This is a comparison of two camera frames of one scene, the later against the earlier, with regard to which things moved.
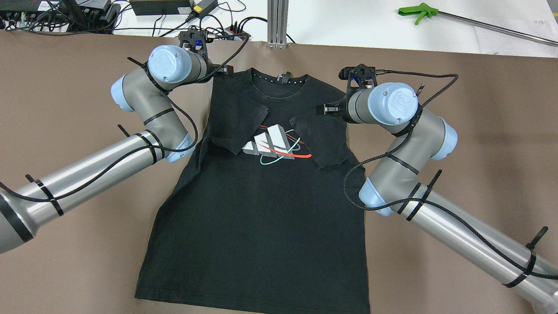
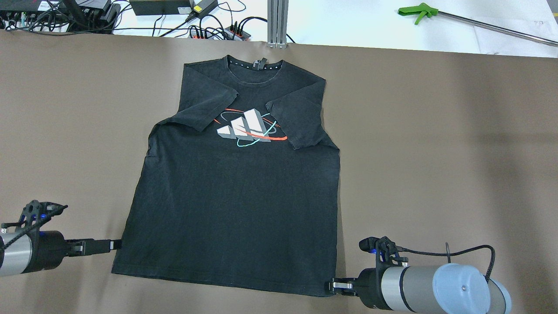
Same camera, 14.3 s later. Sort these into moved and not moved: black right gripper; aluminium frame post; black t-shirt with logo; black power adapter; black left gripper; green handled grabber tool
Moved: black left gripper; black t-shirt with logo; black right gripper
Not moved: green handled grabber tool; black power adapter; aluminium frame post
